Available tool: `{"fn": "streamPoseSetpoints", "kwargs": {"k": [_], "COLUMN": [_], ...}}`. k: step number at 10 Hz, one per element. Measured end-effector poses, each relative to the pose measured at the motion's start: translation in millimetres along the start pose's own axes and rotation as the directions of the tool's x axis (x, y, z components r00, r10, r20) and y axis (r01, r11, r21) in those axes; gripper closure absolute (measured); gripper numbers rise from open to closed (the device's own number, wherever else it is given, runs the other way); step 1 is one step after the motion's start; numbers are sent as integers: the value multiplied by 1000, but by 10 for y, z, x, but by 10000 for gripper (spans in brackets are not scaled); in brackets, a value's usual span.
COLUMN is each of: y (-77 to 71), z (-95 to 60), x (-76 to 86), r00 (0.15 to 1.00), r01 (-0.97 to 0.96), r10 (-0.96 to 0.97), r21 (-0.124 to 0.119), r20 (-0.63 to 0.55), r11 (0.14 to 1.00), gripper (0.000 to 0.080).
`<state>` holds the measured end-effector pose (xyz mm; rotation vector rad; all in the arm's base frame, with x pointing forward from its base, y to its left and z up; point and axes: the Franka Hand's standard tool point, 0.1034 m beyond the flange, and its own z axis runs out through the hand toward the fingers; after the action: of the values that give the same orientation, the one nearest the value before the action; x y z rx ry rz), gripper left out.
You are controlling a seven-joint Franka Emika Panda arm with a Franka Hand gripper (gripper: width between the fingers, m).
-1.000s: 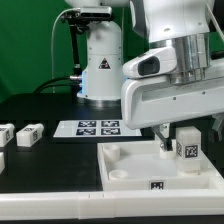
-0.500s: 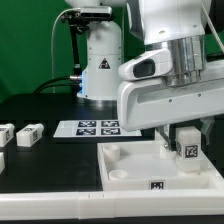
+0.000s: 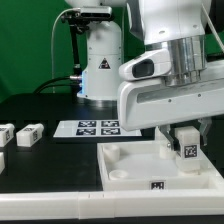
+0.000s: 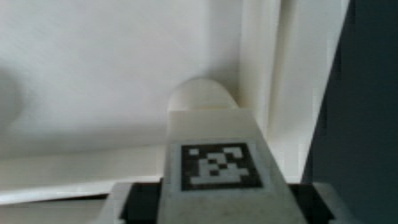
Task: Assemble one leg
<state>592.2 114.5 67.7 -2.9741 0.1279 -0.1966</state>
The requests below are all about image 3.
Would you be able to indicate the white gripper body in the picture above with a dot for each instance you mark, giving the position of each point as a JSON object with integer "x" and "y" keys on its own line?
{"x": 144, "y": 101}

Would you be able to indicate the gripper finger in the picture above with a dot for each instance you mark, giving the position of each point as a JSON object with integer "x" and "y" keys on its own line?
{"x": 205, "y": 125}
{"x": 170, "y": 147}

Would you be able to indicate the white square tabletop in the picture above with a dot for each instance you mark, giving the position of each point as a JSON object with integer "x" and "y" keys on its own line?
{"x": 146, "y": 165}

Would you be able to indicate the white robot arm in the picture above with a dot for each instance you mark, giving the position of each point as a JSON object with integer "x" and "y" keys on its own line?
{"x": 171, "y": 82}

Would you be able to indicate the white sheet with markers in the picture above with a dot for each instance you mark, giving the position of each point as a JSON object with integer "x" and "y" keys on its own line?
{"x": 91, "y": 128}

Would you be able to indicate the white L-shaped fence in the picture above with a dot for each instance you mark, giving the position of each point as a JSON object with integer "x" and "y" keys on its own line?
{"x": 92, "y": 205}

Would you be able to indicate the white part left edge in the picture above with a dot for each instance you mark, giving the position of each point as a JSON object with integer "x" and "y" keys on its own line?
{"x": 2, "y": 162}

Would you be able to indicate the camera on stand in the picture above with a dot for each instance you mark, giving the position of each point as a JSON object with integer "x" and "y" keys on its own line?
{"x": 101, "y": 12}

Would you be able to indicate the black camera stand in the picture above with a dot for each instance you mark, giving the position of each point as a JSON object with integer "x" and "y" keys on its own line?
{"x": 77, "y": 27}

